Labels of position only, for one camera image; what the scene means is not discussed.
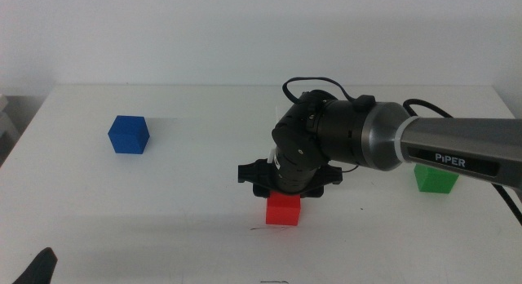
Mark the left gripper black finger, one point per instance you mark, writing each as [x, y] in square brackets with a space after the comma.
[41, 269]

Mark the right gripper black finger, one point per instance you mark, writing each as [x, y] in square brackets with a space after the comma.
[261, 191]
[315, 193]

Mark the red cube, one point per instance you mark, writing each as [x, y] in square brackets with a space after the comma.
[282, 210]

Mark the green cube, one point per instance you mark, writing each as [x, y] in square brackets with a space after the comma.
[434, 181]

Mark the blue cube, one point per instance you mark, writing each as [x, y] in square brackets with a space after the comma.
[128, 135]

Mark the right black Piper arm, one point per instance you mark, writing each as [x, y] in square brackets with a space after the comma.
[448, 137]

